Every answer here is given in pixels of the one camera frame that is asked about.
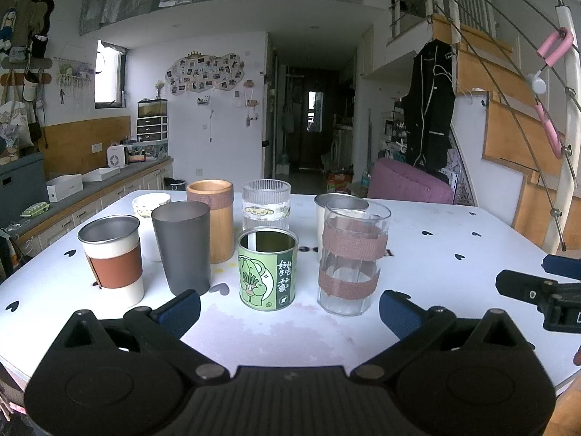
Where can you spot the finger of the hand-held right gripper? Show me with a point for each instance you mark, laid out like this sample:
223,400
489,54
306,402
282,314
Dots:
522,284
565,265

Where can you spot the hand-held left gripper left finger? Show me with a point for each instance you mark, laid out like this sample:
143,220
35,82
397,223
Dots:
182,311

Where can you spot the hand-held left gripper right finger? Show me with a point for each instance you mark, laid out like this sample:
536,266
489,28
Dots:
398,312

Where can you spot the dark grey cup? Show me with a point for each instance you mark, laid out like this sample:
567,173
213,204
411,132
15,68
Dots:
184,245

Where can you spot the clear glass cup taped bands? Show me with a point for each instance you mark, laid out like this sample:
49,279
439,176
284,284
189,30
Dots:
349,263

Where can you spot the white cup with brown sleeve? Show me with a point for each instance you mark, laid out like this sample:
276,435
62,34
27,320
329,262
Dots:
115,270

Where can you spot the wooden cup with brown band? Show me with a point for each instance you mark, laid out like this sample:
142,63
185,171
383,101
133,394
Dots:
220,222

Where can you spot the white patterned cup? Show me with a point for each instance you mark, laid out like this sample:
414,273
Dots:
147,209

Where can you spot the plain steel cup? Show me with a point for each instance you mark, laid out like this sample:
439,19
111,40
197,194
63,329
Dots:
320,222

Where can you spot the ribbed glass cup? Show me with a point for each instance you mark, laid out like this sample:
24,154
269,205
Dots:
265,206

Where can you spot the green printed tin can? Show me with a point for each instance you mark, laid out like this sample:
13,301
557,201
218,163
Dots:
261,281

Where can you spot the black waste bin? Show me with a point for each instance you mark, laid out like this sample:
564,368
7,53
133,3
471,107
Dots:
174,184

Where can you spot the purple pouf seat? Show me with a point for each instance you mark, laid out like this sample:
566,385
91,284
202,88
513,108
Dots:
408,184

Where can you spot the white cabinet counter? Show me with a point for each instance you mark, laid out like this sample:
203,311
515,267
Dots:
90,209

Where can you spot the red carton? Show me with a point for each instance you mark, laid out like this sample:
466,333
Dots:
339,182

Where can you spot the wooden staircase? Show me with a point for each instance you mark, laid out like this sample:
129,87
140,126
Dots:
508,131

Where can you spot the white flat tray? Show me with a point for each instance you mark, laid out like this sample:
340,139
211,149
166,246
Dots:
100,174

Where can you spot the white desktop fan device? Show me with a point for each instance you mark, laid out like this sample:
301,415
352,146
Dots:
117,156

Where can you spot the white cardboard box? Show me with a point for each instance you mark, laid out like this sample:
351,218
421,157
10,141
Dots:
63,188

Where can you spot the green wipes packet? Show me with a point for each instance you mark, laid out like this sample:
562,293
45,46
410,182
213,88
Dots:
35,209

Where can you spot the small drawer organizer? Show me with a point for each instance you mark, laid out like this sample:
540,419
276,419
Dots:
152,129

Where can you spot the black hanging garment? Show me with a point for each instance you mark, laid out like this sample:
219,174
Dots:
429,109

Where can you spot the grey storage box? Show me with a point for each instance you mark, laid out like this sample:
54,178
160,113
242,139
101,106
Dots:
20,188

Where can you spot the glass fish tank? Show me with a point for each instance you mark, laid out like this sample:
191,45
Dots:
152,107

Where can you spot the cloud-shaped photo board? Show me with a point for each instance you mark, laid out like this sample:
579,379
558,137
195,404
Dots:
204,72

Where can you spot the window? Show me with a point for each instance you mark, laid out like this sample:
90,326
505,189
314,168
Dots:
109,75

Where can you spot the white railing post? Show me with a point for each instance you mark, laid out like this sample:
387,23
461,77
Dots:
565,145

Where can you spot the wall rack with bags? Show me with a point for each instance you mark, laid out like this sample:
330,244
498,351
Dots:
20,72

